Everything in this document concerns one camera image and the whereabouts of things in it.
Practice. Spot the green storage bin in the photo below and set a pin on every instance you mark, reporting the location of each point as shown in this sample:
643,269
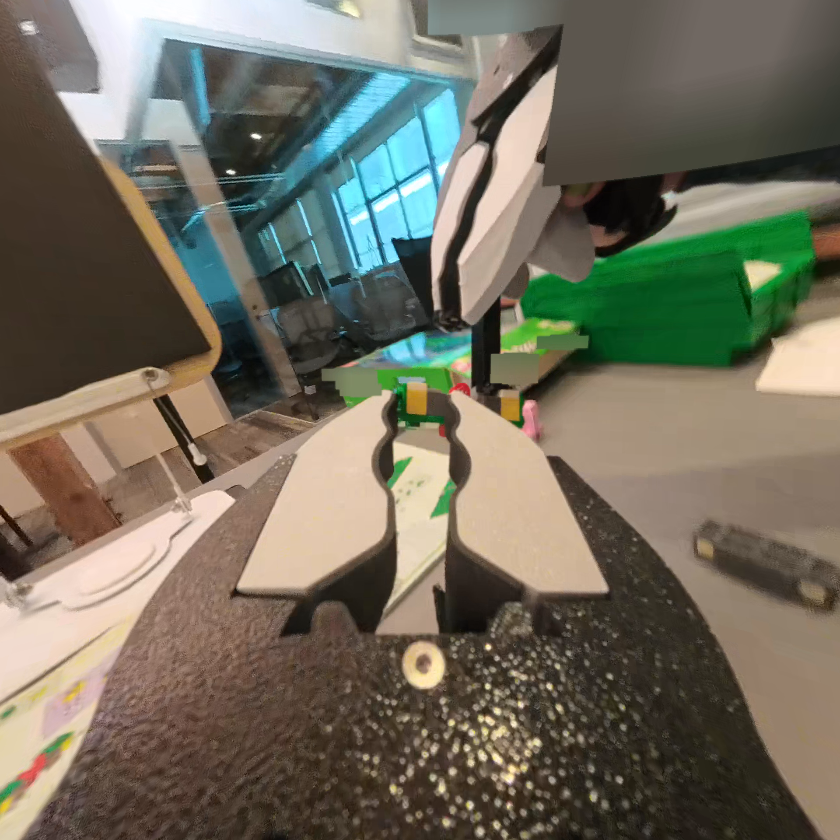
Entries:
656,302

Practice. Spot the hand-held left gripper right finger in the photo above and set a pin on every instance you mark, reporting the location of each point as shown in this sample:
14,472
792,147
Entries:
518,512

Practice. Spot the black monitor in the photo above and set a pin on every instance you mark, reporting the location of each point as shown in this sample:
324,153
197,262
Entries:
415,272

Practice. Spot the grey desk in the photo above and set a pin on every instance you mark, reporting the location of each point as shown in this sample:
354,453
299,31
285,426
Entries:
656,459

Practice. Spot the white holder bar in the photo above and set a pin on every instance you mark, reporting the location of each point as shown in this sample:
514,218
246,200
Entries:
65,410

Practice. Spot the small green brick set box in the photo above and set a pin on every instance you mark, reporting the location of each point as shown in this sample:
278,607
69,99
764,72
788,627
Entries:
525,331

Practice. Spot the black office chair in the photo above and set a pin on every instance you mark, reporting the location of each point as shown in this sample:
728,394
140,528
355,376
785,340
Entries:
312,341
380,308

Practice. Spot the plain white paper sheet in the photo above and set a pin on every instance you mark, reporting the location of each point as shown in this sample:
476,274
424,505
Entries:
804,361

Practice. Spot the black rectangular block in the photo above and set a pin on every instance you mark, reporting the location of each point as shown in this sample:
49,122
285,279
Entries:
761,564

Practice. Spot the colourful printed instruction sheet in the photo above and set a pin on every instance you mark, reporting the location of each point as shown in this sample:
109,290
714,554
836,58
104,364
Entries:
46,722

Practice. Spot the thin black rod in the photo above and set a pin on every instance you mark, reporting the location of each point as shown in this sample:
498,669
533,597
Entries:
174,426

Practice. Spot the pink brick pig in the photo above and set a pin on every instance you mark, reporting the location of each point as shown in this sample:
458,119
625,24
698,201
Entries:
533,420

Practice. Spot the large green brick set box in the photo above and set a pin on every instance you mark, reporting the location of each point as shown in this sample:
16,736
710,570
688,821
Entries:
420,351

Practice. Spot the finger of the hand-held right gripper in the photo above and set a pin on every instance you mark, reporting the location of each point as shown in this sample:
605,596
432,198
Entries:
453,203
512,197

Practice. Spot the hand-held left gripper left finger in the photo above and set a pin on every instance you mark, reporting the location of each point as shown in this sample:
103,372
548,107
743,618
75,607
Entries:
328,505

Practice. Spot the wooden post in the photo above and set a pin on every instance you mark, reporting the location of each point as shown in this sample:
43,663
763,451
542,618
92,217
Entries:
65,485

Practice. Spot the white shaped plate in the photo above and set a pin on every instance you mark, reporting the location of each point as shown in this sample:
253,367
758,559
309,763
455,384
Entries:
98,571

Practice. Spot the green brick assembly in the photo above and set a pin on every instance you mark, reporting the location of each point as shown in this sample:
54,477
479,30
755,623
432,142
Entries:
417,400

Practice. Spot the white instruction sheet green prints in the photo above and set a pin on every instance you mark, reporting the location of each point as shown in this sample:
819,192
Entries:
420,525

